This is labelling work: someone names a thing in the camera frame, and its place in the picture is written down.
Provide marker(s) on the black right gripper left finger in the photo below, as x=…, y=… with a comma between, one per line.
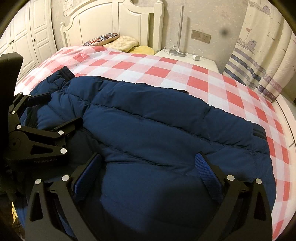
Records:
x=38, y=223

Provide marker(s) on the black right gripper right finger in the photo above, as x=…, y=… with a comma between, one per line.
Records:
x=244, y=213

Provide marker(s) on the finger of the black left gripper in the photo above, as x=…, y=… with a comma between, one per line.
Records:
x=69, y=126
x=31, y=100

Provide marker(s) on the navy blue puffer jacket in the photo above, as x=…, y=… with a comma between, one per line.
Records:
x=146, y=184

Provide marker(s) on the white wardrobe with panelled doors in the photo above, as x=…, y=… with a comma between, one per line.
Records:
x=30, y=33

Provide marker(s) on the colourful patterned pillow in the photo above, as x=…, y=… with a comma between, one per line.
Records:
x=102, y=39

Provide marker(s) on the red white checkered bed cover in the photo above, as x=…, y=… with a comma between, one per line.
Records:
x=214, y=88

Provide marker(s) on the cream floral pillow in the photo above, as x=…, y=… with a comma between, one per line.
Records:
x=123, y=43

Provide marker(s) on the white wooden bed headboard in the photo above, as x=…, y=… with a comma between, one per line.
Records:
x=94, y=18

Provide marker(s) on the silver desk lamp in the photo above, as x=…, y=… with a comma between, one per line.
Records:
x=175, y=50

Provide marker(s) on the white bedside table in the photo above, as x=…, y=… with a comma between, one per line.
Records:
x=203, y=62

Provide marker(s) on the patterned cream window curtain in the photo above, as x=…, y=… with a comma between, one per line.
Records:
x=263, y=58

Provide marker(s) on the white charger with cable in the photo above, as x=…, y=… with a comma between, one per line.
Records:
x=197, y=57

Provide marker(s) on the wall power outlet panel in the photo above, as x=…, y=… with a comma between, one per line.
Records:
x=200, y=36

